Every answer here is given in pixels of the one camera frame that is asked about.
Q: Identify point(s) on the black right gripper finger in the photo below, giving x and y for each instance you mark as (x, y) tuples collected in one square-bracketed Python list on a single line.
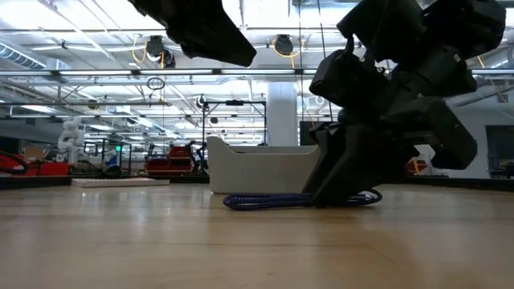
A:
[(361, 168), (327, 152)]

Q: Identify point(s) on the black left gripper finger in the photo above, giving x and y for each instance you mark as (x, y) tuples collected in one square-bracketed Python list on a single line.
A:
[(217, 40)]

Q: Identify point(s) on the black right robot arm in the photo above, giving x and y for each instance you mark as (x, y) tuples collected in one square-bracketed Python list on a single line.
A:
[(433, 40)]

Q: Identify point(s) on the dark background monitor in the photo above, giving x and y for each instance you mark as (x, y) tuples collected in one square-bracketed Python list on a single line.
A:
[(308, 134)]

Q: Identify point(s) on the white building column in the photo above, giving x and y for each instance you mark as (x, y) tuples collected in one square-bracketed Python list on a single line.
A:
[(282, 114)]

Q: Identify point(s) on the white plastic bin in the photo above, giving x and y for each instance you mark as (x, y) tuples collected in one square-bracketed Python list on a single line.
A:
[(257, 172)]

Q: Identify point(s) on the red storage bin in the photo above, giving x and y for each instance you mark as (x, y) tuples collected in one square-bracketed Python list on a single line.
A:
[(170, 160), (48, 168)]

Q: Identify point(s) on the white humanoid robot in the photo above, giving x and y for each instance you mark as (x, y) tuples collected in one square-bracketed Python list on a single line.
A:
[(71, 138)]

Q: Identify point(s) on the white flat board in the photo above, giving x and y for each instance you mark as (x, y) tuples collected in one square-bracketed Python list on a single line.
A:
[(120, 182)]

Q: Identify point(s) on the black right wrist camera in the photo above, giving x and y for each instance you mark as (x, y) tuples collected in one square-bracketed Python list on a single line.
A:
[(345, 80)]

